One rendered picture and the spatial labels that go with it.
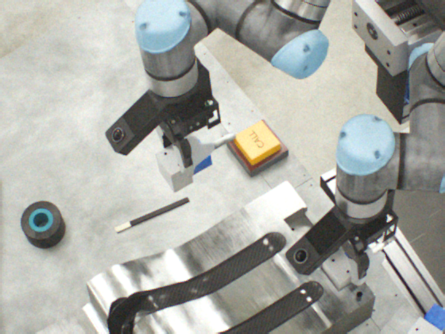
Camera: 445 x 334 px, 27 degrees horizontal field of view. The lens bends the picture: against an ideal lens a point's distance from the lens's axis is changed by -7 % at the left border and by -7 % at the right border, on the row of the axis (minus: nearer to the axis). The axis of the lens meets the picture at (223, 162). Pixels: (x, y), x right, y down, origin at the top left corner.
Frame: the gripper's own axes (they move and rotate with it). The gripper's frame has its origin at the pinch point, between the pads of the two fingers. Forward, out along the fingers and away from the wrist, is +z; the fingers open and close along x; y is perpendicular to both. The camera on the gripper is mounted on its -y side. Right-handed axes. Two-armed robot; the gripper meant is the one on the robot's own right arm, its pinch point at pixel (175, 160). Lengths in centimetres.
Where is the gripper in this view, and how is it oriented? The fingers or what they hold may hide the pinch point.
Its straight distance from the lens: 156.7
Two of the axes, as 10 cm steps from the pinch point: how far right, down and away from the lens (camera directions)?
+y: 8.4, -4.8, 2.3
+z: 0.7, 5.3, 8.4
